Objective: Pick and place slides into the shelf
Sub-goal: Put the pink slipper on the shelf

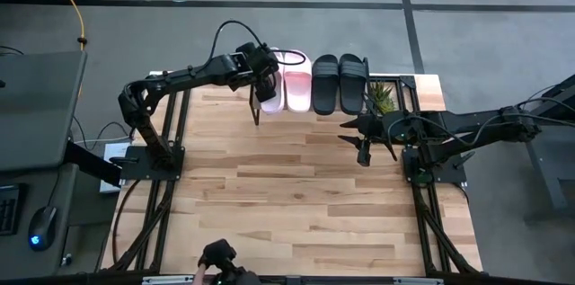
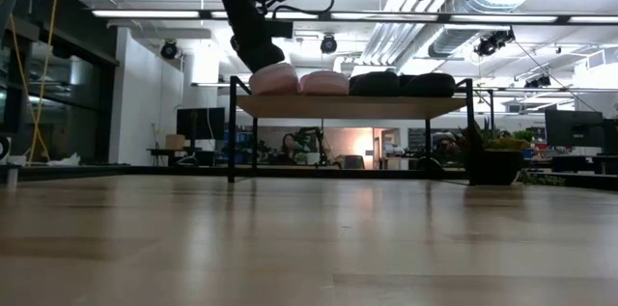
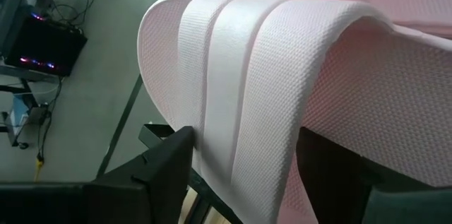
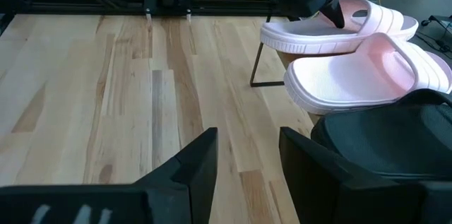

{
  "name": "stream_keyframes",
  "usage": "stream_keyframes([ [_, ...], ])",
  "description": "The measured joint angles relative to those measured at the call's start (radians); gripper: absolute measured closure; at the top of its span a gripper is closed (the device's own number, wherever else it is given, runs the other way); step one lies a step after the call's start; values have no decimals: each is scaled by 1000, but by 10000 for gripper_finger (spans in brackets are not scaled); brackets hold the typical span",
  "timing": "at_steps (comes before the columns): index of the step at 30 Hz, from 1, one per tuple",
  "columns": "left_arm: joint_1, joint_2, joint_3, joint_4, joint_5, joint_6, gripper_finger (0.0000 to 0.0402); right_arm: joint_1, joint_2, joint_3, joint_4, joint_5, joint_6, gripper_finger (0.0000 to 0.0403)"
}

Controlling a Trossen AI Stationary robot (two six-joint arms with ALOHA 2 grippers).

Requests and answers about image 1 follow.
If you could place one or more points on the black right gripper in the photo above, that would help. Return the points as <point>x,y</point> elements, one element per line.
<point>386,130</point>

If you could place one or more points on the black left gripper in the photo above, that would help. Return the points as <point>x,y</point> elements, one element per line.
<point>258,62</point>

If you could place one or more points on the pink slide sandal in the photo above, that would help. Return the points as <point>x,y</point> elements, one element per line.
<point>298,89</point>
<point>279,94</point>

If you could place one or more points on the black slide sandal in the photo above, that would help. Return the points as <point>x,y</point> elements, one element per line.
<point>324,91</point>
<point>352,91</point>

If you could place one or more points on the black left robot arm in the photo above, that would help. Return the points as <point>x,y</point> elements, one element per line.
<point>179,78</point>

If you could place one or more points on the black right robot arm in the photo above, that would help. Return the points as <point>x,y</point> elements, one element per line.
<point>471,123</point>

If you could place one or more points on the potted plant black pot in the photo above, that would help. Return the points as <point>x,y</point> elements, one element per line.
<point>382,98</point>

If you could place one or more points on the white box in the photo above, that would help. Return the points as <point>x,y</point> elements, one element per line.
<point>112,154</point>

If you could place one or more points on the person's hand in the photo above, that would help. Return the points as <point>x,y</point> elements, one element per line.
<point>198,277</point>

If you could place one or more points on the grey metal stand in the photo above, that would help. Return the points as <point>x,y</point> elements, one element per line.
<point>552,177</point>

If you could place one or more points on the grey panel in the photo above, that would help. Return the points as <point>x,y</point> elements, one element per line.
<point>36,109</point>

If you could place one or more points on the black computer mouse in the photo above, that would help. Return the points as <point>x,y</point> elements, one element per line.
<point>42,228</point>

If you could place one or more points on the black keyboard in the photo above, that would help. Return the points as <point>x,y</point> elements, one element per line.
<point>8,211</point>

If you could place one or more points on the black table edge rail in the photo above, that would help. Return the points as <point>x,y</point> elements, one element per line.
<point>314,280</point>

